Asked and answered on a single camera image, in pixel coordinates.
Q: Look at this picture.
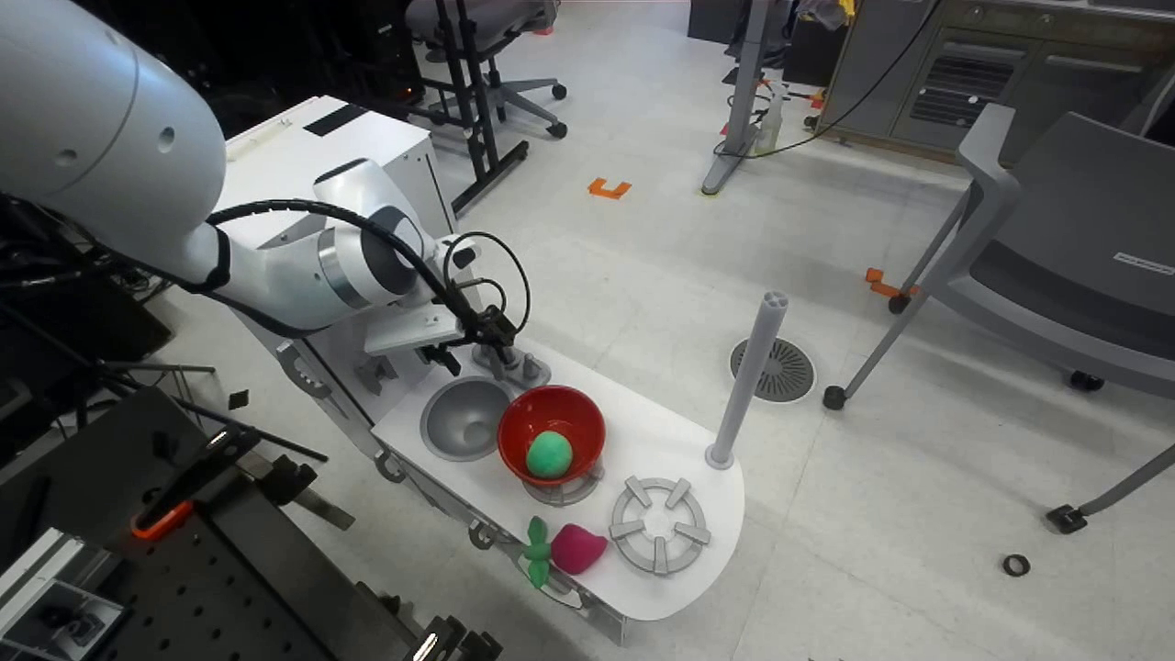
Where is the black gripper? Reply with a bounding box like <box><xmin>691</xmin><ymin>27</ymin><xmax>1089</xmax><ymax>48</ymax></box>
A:
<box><xmin>478</xmin><ymin>305</ymin><xmax>518</xmax><ymax>353</ymax></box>

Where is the grey toy faucet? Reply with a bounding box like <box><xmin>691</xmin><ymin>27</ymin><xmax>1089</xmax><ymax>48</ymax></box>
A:
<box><xmin>472</xmin><ymin>347</ymin><xmax>552</xmax><ymax>391</ymax></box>

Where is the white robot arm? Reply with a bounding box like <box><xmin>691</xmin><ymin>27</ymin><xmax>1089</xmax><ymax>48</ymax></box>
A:
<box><xmin>0</xmin><ymin>0</ymin><xmax>518</xmax><ymax>358</ymax></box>

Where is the grey toy sink basin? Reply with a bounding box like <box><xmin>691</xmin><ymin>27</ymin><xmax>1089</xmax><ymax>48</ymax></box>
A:
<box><xmin>417</xmin><ymin>379</ymin><xmax>509</xmax><ymax>459</ymax></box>

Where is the red bowl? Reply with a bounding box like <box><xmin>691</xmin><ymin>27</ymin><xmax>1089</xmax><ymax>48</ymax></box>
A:
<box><xmin>496</xmin><ymin>387</ymin><xmax>604</xmax><ymax>487</ymax></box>

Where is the green ball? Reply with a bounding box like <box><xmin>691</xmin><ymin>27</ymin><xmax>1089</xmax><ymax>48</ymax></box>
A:
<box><xmin>523</xmin><ymin>430</ymin><xmax>571</xmax><ymax>478</ymax></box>

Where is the white toy kitchen counter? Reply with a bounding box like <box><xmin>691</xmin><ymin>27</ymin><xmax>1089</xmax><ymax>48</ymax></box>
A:
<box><xmin>372</xmin><ymin>347</ymin><xmax>746</xmax><ymax>621</ymax></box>

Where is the green toy utensil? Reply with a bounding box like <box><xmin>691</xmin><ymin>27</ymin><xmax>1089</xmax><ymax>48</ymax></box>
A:
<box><xmin>520</xmin><ymin>517</ymin><xmax>552</xmax><ymax>587</ymax></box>

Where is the pink plush toy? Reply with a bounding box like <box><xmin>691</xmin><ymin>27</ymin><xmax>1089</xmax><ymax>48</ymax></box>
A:
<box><xmin>552</xmin><ymin>524</ymin><xmax>609</xmax><ymax>576</ymax></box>

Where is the grey toy stove burner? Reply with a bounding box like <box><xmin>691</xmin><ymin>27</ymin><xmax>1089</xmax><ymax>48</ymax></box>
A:
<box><xmin>609</xmin><ymin>478</ymin><xmax>712</xmax><ymax>576</ymax></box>

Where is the white cabinet box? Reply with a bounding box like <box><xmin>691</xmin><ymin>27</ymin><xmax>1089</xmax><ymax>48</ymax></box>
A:
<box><xmin>220</xmin><ymin>97</ymin><xmax>455</xmax><ymax>234</ymax></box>

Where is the grey upright pole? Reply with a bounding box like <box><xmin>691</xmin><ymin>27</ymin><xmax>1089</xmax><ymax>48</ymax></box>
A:
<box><xmin>706</xmin><ymin>289</ymin><xmax>790</xmax><ymax>472</ymax></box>

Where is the grey office chair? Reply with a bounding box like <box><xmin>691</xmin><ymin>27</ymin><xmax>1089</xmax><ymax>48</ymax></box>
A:
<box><xmin>405</xmin><ymin>0</ymin><xmax>571</xmax><ymax>145</ymax></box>

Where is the round floor drain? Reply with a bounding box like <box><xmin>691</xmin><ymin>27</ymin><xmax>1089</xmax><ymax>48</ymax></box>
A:
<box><xmin>752</xmin><ymin>337</ymin><xmax>815</xmax><ymax>399</ymax></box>

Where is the grey desk leg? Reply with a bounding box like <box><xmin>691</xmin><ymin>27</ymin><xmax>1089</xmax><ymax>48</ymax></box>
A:
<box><xmin>701</xmin><ymin>0</ymin><xmax>783</xmax><ymax>196</ymax></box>

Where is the grey metal cabinet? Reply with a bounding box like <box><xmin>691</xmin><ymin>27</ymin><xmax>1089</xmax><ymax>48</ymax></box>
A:
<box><xmin>818</xmin><ymin>0</ymin><xmax>1175</xmax><ymax>158</ymax></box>

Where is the grey folding chair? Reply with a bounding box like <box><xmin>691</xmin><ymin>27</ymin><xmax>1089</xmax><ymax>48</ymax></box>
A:
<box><xmin>818</xmin><ymin>98</ymin><xmax>1175</xmax><ymax>535</ymax></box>

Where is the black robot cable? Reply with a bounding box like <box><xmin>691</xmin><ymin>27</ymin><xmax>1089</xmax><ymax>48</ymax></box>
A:
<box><xmin>200</xmin><ymin>197</ymin><xmax>536</xmax><ymax>360</ymax></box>

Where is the black desk frame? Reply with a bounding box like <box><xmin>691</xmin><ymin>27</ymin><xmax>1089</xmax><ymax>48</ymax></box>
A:
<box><xmin>427</xmin><ymin>0</ymin><xmax>529</xmax><ymax>218</ymax></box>

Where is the orange handled clamp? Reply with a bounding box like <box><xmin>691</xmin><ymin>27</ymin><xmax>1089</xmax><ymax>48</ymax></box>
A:
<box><xmin>128</xmin><ymin>427</ymin><xmax>261</xmax><ymax>547</ymax></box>

